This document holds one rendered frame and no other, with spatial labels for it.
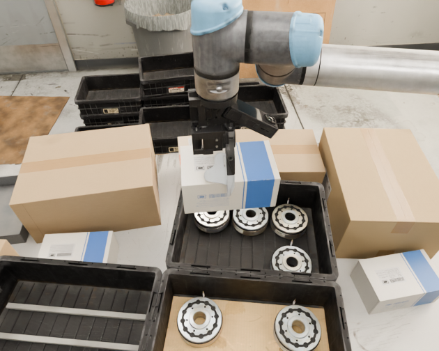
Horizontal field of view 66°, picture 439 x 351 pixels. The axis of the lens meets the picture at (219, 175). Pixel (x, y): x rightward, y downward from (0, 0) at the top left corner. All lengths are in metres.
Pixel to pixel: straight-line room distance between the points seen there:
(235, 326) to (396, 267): 0.48
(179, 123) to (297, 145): 1.02
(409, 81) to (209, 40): 0.36
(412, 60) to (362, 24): 3.06
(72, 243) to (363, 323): 0.85
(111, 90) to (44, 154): 1.32
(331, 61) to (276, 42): 0.16
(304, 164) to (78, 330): 0.80
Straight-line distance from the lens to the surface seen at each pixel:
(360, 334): 1.06
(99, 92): 2.47
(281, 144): 1.20
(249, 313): 0.87
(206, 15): 0.51
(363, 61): 0.66
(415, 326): 1.12
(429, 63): 0.70
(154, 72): 2.36
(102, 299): 0.93
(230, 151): 0.62
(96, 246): 1.06
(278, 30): 0.52
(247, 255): 0.94
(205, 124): 0.62
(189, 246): 0.95
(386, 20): 3.85
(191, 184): 0.67
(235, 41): 0.52
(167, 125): 2.06
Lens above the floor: 1.64
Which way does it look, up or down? 46 degrees down
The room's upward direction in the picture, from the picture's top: straight up
